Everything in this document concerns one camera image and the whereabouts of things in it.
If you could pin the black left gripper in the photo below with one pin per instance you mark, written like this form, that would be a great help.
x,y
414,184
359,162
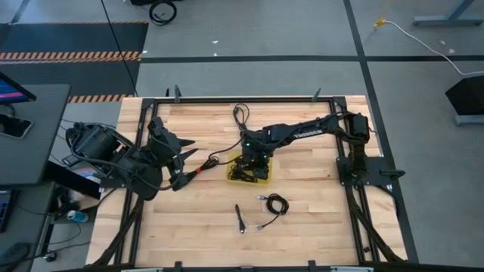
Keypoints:
x,y
166,145

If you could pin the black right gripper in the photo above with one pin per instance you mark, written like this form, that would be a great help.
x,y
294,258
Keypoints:
x,y
257,151

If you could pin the translucent yellow plastic tray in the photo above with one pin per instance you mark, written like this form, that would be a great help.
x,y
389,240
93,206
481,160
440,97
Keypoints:
x,y
249,183

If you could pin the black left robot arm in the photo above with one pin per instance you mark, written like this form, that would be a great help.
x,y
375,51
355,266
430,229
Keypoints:
x,y
98,143

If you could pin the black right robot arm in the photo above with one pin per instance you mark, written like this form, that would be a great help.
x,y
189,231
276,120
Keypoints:
x,y
302,132

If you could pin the black power adapter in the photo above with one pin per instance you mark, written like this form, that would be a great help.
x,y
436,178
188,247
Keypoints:
x,y
70,161

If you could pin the blue capped water bottle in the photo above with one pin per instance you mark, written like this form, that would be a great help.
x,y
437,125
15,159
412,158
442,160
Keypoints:
x,y
77,216

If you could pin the grey side desk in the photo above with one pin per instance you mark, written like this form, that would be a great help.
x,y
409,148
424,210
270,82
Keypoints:
x,y
34,151

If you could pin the black mat with hazard stripes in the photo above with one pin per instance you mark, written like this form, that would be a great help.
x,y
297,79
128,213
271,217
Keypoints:
x,y
75,38

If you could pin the black smartphone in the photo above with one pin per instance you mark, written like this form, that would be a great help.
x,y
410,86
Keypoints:
x,y
13,126

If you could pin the computer monitor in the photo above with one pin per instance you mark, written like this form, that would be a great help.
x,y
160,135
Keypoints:
x,y
11,92

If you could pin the black box on grey stand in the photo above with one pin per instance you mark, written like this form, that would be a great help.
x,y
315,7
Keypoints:
x,y
469,96

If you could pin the grey metal desk leg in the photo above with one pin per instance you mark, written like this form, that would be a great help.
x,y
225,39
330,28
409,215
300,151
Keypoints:
x,y
446,19

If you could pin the black metal table frame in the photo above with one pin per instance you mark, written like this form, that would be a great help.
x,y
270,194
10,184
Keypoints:
x,y
208,100

